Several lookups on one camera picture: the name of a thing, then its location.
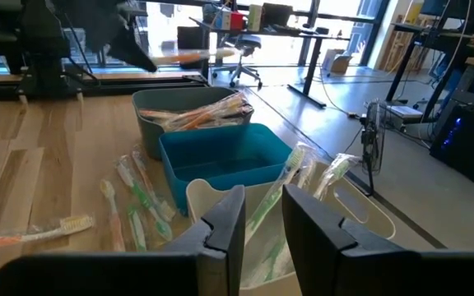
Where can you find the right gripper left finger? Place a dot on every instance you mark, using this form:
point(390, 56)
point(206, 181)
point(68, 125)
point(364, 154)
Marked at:
point(220, 238)

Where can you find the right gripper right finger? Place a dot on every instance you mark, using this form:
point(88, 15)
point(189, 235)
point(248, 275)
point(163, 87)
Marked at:
point(315, 238)

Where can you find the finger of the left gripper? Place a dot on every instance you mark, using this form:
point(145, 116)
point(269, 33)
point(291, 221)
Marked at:
point(132, 53)

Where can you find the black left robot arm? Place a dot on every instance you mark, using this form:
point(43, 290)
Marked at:
point(43, 49)

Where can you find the light grey plastic bin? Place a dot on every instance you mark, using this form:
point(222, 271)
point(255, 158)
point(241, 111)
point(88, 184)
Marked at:
point(368, 222)

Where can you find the black computer tower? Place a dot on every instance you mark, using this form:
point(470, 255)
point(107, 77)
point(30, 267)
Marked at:
point(191, 39)

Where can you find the dark grey plastic bin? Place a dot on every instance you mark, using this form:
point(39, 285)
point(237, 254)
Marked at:
point(150, 135)

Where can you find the dark round object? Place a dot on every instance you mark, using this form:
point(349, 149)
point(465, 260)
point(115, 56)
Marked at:
point(209, 13)

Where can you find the teal plastic bin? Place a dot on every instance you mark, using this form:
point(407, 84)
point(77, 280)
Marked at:
point(220, 144)

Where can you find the white blue box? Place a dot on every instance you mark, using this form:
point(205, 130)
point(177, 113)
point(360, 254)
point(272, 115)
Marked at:
point(222, 19)

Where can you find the red box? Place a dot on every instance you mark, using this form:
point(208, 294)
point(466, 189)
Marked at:
point(237, 20)

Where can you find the grey office chair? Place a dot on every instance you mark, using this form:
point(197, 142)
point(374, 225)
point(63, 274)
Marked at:
point(245, 45)

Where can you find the black floor fan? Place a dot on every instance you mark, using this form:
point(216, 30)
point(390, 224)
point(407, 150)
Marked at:
point(373, 135)

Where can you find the yellow green box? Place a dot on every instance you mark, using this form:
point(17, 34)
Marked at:
point(254, 17)

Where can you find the dark laptop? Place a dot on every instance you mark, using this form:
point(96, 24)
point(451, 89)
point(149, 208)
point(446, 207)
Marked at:
point(277, 14)

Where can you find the flat white box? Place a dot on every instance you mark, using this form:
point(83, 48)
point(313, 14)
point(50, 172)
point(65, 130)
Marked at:
point(405, 112)

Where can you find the black office desk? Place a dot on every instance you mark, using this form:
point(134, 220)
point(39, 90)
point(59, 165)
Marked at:
point(311, 61)

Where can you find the brown cardboard box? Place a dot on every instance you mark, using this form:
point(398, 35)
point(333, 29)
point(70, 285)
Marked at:
point(337, 61)

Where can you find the computer tower purple lights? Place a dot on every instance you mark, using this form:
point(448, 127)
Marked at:
point(471, 140)

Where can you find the black standing desk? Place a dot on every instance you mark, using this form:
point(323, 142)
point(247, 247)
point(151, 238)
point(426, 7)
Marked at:
point(401, 66)

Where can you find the wooden pallets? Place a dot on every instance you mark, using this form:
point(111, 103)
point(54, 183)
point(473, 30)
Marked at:
point(397, 45)

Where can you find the large black monitor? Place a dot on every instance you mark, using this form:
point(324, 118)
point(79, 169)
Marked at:
point(438, 7)

